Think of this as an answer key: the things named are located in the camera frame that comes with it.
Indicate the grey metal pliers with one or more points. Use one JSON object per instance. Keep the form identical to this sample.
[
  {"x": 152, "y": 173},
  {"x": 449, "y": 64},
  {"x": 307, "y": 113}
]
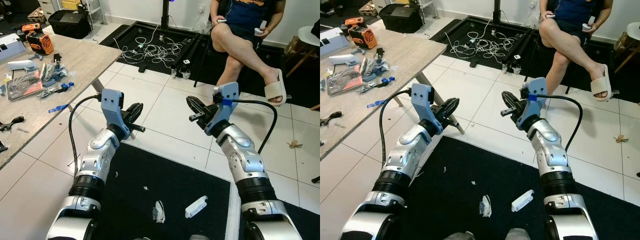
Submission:
[
  {"x": 368, "y": 88},
  {"x": 47, "y": 92}
]

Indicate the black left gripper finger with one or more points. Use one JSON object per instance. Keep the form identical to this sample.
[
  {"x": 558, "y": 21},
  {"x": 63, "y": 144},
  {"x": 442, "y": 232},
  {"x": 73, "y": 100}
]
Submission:
[
  {"x": 452, "y": 106},
  {"x": 130, "y": 112},
  {"x": 441, "y": 108},
  {"x": 138, "y": 111}
]

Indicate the white flat packet trash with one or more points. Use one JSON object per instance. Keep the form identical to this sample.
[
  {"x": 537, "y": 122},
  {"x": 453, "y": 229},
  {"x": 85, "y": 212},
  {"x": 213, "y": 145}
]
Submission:
[
  {"x": 196, "y": 207},
  {"x": 522, "y": 201}
]

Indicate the seated person in blue shirt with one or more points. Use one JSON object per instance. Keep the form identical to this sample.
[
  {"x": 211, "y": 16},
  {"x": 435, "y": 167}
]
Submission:
[
  {"x": 240, "y": 50},
  {"x": 565, "y": 42}
]

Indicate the blue tape strip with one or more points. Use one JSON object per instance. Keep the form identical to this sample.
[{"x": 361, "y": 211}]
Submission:
[
  {"x": 376, "y": 103},
  {"x": 57, "y": 108}
]

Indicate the yellow box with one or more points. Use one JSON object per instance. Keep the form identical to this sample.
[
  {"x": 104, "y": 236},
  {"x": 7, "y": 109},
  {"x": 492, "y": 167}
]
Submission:
[
  {"x": 401, "y": 2},
  {"x": 71, "y": 4}
]

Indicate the blue clamp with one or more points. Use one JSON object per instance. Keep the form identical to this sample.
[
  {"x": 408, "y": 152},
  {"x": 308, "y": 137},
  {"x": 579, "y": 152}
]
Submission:
[
  {"x": 388, "y": 81},
  {"x": 67, "y": 87}
]

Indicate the black floor mat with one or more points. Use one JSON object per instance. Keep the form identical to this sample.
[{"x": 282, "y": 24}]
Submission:
[
  {"x": 525, "y": 40},
  {"x": 200, "y": 45}
]

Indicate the white handheld controller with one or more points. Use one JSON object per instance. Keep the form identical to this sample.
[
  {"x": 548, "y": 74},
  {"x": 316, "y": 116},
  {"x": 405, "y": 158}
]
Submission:
[
  {"x": 550, "y": 16},
  {"x": 590, "y": 21},
  {"x": 221, "y": 21},
  {"x": 262, "y": 26}
]

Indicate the black pliers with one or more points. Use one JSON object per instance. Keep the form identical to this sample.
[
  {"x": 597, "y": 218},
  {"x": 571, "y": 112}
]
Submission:
[
  {"x": 12, "y": 122},
  {"x": 332, "y": 118}
]

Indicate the clear blister tool pack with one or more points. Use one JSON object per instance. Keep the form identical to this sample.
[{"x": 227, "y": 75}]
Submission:
[
  {"x": 375, "y": 67},
  {"x": 52, "y": 72}
]

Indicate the black tool case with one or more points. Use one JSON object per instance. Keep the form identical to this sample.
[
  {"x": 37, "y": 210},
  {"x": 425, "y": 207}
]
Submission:
[
  {"x": 70, "y": 22},
  {"x": 400, "y": 17}
]

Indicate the white handheld device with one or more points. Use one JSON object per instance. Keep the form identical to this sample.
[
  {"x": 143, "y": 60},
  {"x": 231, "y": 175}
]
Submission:
[
  {"x": 342, "y": 60},
  {"x": 20, "y": 65}
]

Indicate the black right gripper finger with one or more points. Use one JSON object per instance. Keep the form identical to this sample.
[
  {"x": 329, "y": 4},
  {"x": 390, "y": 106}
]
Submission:
[
  {"x": 199, "y": 101},
  {"x": 512, "y": 96},
  {"x": 192, "y": 105},
  {"x": 507, "y": 100}
]

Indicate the white stool with wooden legs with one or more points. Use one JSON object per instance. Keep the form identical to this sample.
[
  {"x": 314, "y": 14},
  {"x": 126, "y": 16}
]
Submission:
[
  {"x": 310, "y": 37},
  {"x": 632, "y": 42}
]

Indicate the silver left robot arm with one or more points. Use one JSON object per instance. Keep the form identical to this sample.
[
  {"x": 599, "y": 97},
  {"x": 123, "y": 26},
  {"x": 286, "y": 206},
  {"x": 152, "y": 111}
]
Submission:
[
  {"x": 407, "y": 155},
  {"x": 97, "y": 155}
]

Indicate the orange power drill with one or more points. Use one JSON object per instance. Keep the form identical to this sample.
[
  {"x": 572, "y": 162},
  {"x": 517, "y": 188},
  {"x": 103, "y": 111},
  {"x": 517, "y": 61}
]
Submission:
[
  {"x": 354, "y": 21},
  {"x": 31, "y": 27}
]

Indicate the small wooden model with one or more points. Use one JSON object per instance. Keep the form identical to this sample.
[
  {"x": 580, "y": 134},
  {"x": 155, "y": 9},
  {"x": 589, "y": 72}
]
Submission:
[
  {"x": 368, "y": 9},
  {"x": 37, "y": 15}
]

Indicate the white and blue box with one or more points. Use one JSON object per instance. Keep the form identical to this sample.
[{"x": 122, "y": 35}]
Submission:
[
  {"x": 10, "y": 47},
  {"x": 331, "y": 41}
]

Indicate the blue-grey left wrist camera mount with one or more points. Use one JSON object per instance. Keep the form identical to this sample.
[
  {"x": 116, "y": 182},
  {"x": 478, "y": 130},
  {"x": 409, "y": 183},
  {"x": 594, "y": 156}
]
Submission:
[
  {"x": 422, "y": 97},
  {"x": 112, "y": 102}
]

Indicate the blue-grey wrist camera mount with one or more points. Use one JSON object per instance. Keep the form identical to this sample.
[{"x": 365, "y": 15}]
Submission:
[
  {"x": 527, "y": 112},
  {"x": 112, "y": 102},
  {"x": 422, "y": 97},
  {"x": 220, "y": 117}
]

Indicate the orange and black blower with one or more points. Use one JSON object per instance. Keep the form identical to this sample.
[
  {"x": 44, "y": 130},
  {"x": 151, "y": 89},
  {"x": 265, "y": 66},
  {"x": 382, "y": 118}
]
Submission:
[
  {"x": 365, "y": 39},
  {"x": 42, "y": 44}
]

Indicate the grey right robot foot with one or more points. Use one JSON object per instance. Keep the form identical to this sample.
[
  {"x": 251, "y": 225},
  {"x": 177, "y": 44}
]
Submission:
[
  {"x": 200, "y": 237},
  {"x": 517, "y": 235}
]

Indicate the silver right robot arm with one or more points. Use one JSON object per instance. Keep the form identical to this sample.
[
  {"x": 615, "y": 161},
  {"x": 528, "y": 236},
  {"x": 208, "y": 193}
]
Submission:
[
  {"x": 245, "y": 160},
  {"x": 552, "y": 155}
]

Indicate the clear bag with red card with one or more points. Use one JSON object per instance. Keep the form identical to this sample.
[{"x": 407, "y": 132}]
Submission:
[
  {"x": 25, "y": 86},
  {"x": 345, "y": 81}
]

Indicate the crumpled clear plastic trash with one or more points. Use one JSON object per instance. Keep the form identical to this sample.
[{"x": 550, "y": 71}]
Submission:
[
  {"x": 485, "y": 206},
  {"x": 159, "y": 212}
]

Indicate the brown dry leaf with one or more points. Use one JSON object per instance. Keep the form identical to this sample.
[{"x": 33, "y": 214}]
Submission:
[
  {"x": 295, "y": 144},
  {"x": 621, "y": 138}
]

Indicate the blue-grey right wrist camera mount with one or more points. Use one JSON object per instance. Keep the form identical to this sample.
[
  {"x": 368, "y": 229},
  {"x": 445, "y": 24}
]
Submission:
[
  {"x": 220, "y": 117},
  {"x": 527, "y": 112}
]

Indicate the black stand pole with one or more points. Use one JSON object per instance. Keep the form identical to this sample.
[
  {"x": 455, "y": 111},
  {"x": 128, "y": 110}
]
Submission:
[
  {"x": 497, "y": 10},
  {"x": 165, "y": 12}
]

